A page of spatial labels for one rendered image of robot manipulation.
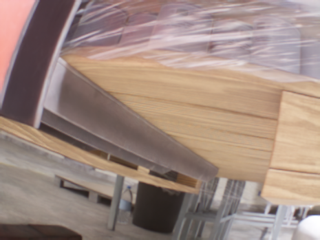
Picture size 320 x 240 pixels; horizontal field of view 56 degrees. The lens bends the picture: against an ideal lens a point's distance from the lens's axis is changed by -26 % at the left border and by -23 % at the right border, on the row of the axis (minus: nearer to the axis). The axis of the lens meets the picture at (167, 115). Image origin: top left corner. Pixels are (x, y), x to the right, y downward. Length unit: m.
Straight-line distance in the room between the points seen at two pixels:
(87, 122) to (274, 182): 0.27
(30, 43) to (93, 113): 0.15
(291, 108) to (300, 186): 0.07
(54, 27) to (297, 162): 0.31
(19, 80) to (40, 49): 0.05
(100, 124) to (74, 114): 0.07
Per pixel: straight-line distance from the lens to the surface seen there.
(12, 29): 0.36
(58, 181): 3.87
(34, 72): 0.41
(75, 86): 0.45
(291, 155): 0.32
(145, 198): 2.70
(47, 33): 0.43
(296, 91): 0.33
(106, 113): 0.52
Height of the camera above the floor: 0.46
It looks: 9 degrees up
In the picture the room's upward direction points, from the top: 13 degrees clockwise
